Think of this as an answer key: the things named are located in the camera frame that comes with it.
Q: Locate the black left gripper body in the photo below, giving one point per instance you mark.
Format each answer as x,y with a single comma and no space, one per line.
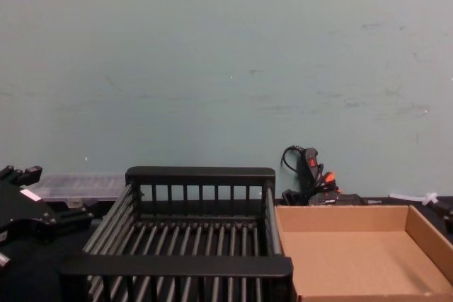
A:
24,215

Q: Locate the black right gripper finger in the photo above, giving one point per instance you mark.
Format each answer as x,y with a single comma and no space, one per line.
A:
445,210

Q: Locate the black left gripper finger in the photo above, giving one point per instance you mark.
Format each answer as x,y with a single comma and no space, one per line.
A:
30,173
72,219

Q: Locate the clear plastic case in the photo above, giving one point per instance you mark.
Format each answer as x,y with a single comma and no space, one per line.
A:
81,187

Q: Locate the black table cloth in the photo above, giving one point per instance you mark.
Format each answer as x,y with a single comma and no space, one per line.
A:
32,280

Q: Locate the shallow brown cardboard tray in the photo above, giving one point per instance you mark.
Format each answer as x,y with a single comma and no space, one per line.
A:
350,256

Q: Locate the black rack with steel bars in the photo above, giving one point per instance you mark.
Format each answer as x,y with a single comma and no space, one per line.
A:
177,273

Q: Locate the plain pale wall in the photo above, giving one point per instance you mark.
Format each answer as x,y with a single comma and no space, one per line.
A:
226,68

